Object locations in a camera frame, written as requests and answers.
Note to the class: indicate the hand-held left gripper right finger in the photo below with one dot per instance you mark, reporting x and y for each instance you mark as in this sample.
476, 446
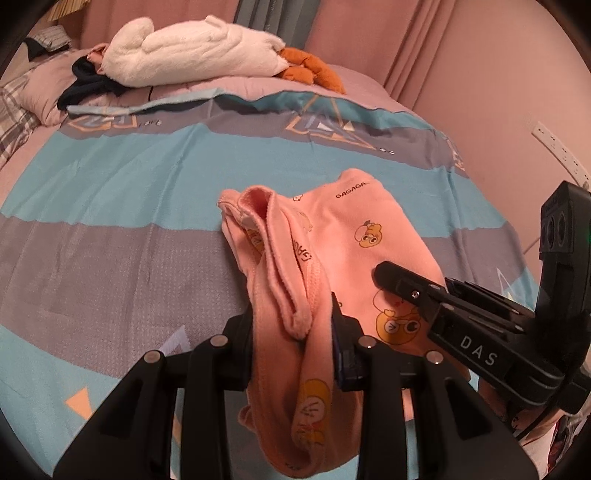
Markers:
339, 360

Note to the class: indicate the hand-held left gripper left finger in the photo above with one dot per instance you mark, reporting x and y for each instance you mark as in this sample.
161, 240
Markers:
240, 350

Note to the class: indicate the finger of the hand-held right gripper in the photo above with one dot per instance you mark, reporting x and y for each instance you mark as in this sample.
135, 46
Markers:
480, 348
489, 304

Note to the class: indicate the pink printed baby romper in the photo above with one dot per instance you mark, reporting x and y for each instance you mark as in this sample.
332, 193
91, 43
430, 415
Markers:
351, 258

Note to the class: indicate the blue grey printed duvet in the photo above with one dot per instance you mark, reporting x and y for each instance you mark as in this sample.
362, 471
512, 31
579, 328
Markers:
138, 175

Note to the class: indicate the pink curtain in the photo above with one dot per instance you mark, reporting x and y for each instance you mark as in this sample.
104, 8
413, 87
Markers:
161, 18
383, 41

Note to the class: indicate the pink bed sheet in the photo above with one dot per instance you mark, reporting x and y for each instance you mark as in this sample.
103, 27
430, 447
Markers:
32, 152

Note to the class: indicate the dark navy garment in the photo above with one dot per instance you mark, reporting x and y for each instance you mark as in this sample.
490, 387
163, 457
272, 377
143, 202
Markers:
87, 87

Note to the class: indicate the white plush goose toy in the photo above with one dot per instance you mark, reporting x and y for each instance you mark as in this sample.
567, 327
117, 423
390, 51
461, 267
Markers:
184, 50

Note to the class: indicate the plaid pillow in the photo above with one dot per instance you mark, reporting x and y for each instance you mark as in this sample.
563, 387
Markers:
14, 120

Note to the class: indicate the greyish pink pillow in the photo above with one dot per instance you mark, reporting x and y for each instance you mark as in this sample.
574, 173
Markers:
41, 92

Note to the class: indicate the blue grey curtain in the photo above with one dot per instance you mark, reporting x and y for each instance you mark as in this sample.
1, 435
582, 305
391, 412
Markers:
277, 18

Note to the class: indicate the striped pillow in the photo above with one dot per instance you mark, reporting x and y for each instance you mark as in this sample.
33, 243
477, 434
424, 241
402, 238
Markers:
53, 37

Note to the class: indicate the small dark cloth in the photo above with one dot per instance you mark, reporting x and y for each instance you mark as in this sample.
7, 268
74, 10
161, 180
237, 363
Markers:
34, 47

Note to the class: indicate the yellow pleated fabric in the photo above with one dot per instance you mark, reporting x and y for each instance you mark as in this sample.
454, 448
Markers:
69, 8

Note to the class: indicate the white wall power strip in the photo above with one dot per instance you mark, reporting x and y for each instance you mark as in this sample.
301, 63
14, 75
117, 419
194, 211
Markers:
558, 150

